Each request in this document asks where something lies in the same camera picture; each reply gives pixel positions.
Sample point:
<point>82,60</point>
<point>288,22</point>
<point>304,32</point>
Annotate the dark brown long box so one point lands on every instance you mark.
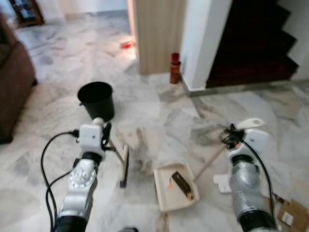
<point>182,185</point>

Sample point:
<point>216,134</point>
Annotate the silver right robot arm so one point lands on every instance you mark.
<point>248,193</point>

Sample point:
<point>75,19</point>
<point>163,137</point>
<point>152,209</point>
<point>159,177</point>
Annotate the small red floor object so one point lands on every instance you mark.
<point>127,45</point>

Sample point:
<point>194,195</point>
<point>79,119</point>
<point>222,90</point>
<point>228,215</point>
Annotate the black waste bin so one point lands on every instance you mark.
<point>96,101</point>

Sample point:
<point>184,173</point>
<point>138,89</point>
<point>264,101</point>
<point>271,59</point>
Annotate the small white box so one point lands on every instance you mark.
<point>222,183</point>

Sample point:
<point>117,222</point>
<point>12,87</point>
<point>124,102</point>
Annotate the red spray can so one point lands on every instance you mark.
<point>175,70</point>

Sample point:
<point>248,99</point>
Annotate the dark wooden staircase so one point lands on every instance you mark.
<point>251,48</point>

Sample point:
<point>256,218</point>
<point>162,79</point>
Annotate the grey robot foot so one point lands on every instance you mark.
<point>128,229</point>

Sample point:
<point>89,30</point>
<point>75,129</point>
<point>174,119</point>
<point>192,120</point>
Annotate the brown cardboard with white label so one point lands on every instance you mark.
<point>294,216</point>

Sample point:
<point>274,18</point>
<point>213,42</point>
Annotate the brown sofa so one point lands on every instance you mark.
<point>14,87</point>

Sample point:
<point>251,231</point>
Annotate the light wood panel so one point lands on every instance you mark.
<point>159,36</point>

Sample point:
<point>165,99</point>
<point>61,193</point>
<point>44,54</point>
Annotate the dark wooden cabinet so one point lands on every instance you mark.
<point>26,12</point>

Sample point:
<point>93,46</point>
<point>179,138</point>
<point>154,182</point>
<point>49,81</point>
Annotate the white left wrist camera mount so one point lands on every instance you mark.
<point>91,140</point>

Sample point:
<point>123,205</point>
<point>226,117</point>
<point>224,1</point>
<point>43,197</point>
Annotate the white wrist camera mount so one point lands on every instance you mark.
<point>91,140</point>
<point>258,141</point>

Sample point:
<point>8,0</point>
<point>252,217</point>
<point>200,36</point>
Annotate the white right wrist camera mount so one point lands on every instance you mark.
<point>258,141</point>

